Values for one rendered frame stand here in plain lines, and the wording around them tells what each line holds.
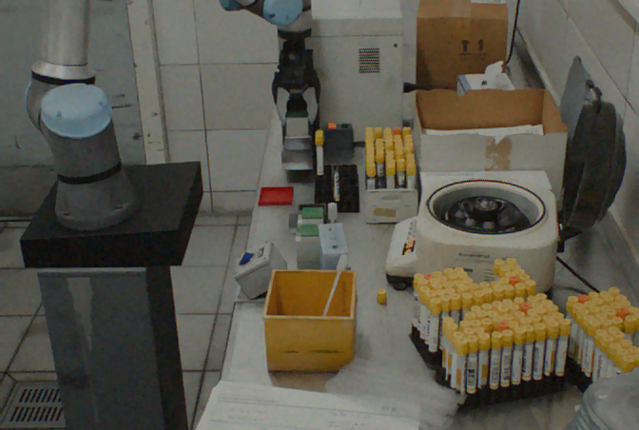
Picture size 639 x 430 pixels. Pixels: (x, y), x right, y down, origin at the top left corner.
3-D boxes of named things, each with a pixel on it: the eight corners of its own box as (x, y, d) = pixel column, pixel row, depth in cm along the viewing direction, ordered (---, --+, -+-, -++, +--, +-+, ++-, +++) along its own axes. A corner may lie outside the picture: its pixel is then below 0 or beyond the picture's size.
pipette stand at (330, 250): (311, 274, 170) (309, 224, 165) (351, 271, 170) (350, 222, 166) (316, 305, 161) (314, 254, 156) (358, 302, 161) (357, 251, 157)
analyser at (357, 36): (289, 100, 245) (283, -17, 231) (397, 98, 244) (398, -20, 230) (280, 150, 217) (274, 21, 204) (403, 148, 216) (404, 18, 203)
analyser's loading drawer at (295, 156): (287, 130, 222) (286, 109, 220) (316, 130, 222) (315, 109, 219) (281, 169, 204) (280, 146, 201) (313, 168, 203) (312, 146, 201)
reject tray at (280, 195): (261, 189, 200) (261, 186, 199) (293, 189, 200) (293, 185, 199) (258, 205, 194) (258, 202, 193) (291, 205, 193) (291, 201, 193)
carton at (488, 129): (411, 151, 214) (412, 87, 208) (542, 149, 213) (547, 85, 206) (417, 203, 192) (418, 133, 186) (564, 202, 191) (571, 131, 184)
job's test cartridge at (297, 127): (287, 137, 211) (286, 110, 208) (309, 137, 211) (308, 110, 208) (286, 145, 208) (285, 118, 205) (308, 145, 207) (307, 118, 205)
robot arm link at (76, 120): (64, 184, 168) (47, 111, 162) (45, 158, 179) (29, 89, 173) (129, 165, 172) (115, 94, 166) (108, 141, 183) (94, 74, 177)
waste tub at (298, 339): (275, 322, 157) (272, 268, 153) (358, 322, 156) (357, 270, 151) (265, 372, 145) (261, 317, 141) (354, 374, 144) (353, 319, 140)
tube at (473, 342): (478, 400, 137) (480, 337, 133) (474, 406, 136) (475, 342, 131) (467, 396, 138) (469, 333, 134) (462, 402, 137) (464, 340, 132)
